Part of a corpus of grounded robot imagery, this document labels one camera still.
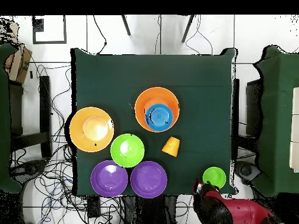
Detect tangle of black cables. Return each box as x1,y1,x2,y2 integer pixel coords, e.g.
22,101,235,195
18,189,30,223
11,65,123,224

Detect orange plastic cup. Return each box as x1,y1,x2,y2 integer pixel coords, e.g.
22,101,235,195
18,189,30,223
161,136,181,158

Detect small green plastic bowl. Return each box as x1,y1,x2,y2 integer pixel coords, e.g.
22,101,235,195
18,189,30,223
202,166,227,190

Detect purple plastic bowl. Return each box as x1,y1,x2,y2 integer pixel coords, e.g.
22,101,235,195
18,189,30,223
130,160,168,199
90,160,129,198

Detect dark green tablecloth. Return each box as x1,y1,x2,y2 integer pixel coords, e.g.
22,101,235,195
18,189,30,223
70,47,238,196

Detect black floor cable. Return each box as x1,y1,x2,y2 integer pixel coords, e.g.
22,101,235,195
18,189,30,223
93,15,107,55

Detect large orange plastic bowl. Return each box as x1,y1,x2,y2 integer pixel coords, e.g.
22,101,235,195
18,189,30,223
69,106,115,153
134,86,180,133

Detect white boxes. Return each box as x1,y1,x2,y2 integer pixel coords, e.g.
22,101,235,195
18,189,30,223
288,86,299,173

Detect black floor frame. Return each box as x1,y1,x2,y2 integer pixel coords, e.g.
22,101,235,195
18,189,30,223
32,15,67,44

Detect black bench frame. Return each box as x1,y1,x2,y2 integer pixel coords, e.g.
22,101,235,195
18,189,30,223
9,75,53,159

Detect black power strip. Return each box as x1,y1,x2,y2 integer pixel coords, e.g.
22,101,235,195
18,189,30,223
86,195,102,218

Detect medium green plastic bowl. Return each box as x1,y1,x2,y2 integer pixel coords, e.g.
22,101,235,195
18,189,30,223
110,133,145,168

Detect thin grey floor cable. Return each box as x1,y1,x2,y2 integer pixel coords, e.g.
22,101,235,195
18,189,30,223
185,15,214,55

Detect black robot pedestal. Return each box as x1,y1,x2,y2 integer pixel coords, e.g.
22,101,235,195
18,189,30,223
122,195,179,224

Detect small blue plastic bowl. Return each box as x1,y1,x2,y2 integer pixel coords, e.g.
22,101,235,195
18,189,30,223
145,103,174,131

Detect black tripod leg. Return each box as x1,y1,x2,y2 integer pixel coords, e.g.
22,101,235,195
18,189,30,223
181,15,195,43
121,15,131,36

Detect cardboard box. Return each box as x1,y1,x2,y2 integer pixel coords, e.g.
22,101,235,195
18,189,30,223
0,18,33,84

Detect green cloth side table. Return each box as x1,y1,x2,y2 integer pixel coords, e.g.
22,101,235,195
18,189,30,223
253,45,299,198
0,42,22,194

